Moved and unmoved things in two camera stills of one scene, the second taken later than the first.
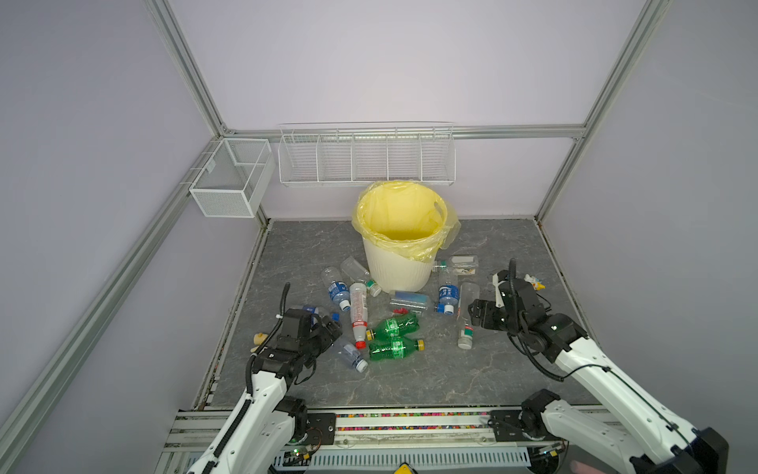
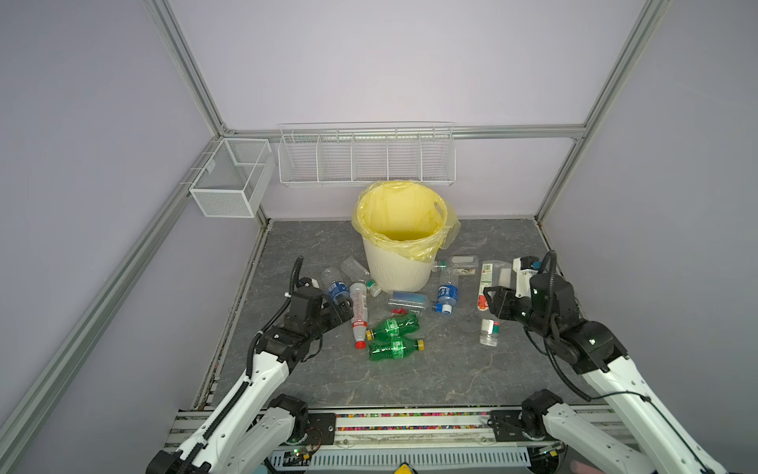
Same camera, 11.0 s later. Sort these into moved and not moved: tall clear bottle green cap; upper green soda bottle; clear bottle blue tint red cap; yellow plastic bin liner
Moved: tall clear bottle green cap
Not moved: yellow plastic bin liner; clear bottle blue tint red cap; upper green soda bottle
